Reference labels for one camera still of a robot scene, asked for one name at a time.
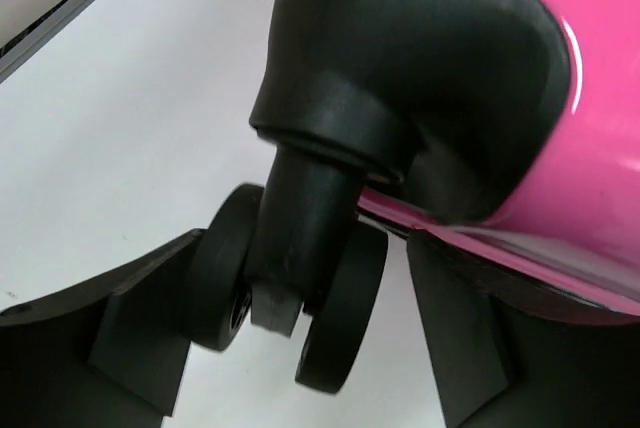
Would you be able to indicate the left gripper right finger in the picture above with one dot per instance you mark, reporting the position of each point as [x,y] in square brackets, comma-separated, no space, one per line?
[508,351]

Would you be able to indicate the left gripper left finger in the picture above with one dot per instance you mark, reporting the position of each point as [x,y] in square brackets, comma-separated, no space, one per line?
[106,352]

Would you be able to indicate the pink hard-shell suitcase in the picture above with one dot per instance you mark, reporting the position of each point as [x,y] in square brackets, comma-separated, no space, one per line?
[505,128]

